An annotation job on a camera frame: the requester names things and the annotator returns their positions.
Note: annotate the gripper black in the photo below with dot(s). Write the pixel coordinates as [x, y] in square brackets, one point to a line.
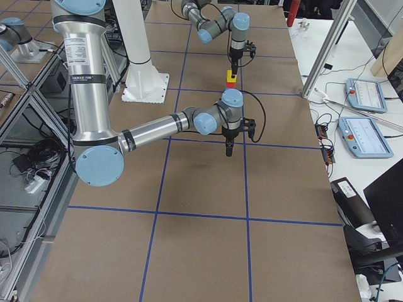
[228, 134]
[234, 56]

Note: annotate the yellow block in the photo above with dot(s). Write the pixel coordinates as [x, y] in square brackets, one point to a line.
[230, 77]

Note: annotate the red block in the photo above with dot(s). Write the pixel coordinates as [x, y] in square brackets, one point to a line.
[230, 85]

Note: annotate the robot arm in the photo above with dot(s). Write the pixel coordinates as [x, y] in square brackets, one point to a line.
[237, 23]
[99, 149]

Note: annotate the red cylinder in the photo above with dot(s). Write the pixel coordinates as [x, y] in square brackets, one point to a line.
[292, 13]

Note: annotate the brown paper table cover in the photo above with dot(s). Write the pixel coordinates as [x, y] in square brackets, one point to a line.
[187, 223]

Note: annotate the teach pendant near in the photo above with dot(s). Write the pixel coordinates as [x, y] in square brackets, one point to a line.
[363, 138]

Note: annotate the teach pendant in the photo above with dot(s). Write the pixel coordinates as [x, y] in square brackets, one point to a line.
[363, 138]
[365, 95]

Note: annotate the teach pendant far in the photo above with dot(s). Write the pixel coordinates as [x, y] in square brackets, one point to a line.
[365, 95]

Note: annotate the black monitor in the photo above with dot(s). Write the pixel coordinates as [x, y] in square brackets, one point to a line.
[384, 197]

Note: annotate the white camera pillar base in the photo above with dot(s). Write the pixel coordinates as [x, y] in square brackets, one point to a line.
[143, 84]

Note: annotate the aluminium frame post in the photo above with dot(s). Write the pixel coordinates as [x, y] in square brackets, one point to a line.
[334, 32]

